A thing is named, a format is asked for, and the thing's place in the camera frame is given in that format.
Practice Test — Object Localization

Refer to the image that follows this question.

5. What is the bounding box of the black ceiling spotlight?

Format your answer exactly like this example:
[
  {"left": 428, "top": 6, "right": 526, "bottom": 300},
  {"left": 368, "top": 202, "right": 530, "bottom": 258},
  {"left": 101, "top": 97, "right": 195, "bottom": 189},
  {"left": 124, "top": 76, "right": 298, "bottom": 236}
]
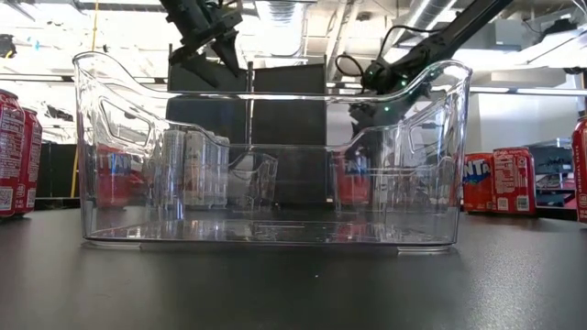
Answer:
[{"left": 0, "top": 34, "right": 18, "bottom": 60}]

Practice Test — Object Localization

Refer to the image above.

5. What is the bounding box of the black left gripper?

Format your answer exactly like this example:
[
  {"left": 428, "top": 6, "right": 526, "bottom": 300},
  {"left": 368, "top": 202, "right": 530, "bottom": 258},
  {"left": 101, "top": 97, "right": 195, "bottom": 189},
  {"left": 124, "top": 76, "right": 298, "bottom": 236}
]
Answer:
[{"left": 158, "top": 0, "right": 243, "bottom": 89}]

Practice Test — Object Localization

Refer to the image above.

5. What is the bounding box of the black folding divider screen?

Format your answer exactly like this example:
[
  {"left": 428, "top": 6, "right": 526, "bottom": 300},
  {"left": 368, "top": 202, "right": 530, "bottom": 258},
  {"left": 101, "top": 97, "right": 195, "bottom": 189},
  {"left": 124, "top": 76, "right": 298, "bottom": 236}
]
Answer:
[{"left": 165, "top": 43, "right": 328, "bottom": 207}]

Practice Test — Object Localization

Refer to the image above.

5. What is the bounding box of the metal shelf rack with equipment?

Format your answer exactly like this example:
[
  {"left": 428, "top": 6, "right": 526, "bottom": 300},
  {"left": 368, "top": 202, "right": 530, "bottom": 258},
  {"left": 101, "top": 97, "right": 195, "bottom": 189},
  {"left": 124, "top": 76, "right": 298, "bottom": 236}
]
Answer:
[{"left": 526, "top": 137, "right": 579, "bottom": 221}]

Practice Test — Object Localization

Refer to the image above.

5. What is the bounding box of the yellow extension cable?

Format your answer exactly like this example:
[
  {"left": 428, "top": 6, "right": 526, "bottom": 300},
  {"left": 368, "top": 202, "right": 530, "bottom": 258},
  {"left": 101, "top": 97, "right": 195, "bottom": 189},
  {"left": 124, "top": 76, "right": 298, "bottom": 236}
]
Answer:
[{"left": 68, "top": 0, "right": 100, "bottom": 199}]

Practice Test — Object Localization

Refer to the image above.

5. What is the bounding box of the long white light bar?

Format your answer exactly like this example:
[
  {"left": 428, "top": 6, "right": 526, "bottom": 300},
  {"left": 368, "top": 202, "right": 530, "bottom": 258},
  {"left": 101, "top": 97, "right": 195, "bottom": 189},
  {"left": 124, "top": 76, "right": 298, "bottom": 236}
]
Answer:
[{"left": 327, "top": 81, "right": 587, "bottom": 97}]

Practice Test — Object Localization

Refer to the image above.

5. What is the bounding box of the orange Fanta soda can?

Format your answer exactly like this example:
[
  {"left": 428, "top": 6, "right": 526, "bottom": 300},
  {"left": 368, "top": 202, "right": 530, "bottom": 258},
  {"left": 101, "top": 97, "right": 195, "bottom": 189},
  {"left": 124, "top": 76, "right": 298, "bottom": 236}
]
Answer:
[
  {"left": 461, "top": 150, "right": 495, "bottom": 215},
  {"left": 94, "top": 146, "right": 148, "bottom": 210},
  {"left": 333, "top": 153, "right": 373, "bottom": 207}
]

